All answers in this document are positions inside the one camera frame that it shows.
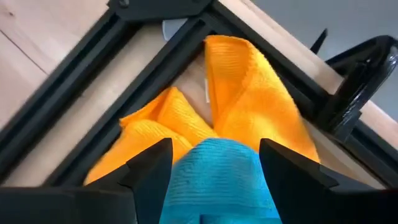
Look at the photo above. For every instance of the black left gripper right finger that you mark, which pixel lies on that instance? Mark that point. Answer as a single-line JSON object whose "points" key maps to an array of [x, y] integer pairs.
{"points": [[295, 186]]}

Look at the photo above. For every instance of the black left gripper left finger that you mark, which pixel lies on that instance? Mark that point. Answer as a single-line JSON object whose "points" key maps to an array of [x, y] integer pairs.
{"points": [[146, 186]]}

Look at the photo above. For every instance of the blue microfiber towel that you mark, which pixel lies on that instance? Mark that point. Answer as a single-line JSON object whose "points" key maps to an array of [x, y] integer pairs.
{"points": [[217, 186]]}

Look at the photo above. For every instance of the orange microfiber towel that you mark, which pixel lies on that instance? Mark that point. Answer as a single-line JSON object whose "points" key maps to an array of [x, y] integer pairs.
{"points": [[248, 99]]}

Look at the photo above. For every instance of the black metal table frame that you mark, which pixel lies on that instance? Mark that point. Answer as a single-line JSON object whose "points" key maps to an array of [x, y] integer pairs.
{"points": [[93, 93]]}

